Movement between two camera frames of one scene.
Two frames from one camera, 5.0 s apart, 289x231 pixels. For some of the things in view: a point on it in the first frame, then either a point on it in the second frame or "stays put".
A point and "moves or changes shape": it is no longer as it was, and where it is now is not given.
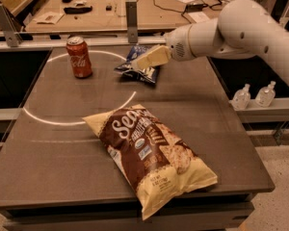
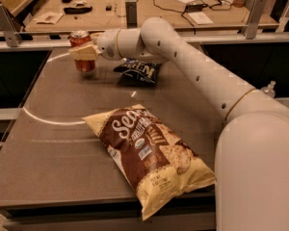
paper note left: x=50 y=17 stays put
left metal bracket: x=8 y=24 stays put
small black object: x=109 y=8 stays put
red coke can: x=79 y=55 moves or changes shape
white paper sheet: x=198 y=16 stays put
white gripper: x=177 y=45 -> x=107 y=44
